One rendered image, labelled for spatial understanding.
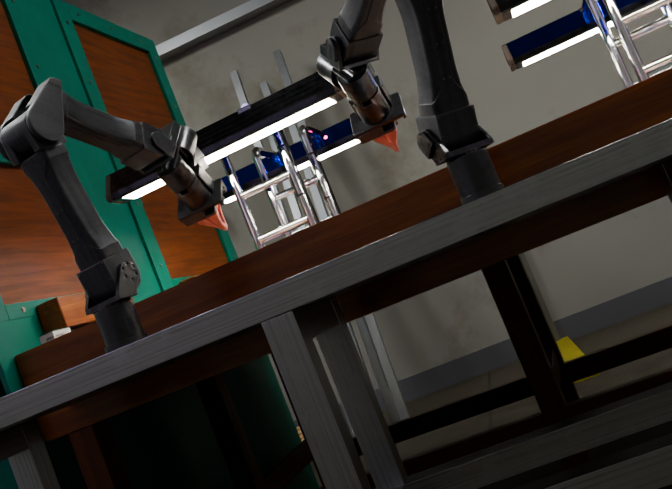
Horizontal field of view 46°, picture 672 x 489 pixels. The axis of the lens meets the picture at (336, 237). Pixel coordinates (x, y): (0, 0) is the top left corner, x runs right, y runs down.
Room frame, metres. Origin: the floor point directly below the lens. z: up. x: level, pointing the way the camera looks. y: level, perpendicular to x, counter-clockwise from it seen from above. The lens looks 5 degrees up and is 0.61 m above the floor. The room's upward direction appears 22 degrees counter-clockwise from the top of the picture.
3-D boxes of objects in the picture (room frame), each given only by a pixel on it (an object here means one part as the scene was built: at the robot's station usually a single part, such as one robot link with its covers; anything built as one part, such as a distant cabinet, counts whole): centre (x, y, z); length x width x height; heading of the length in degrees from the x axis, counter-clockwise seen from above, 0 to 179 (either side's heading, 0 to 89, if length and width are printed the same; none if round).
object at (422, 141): (1.16, -0.21, 0.77); 0.09 x 0.06 x 0.06; 111
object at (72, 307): (1.85, 0.60, 0.83); 0.30 x 0.06 x 0.07; 165
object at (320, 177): (2.26, 0.03, 0.90); 0.20 x 0.19 x 0.45; 75
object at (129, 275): (1.26, 0.37, 0.77); 0.09 x 0.06 x 0.06; 61
